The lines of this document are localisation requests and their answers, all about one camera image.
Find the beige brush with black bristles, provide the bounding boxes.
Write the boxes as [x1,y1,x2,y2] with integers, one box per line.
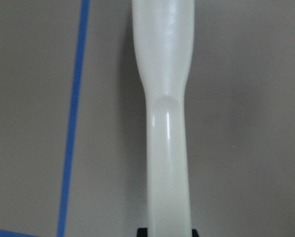
[132,0,195,237]

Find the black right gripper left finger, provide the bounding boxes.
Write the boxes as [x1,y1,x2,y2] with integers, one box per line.
[136,228,148,237]

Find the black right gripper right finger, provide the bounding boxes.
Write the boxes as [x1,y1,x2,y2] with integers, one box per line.
[192,229,199,237]

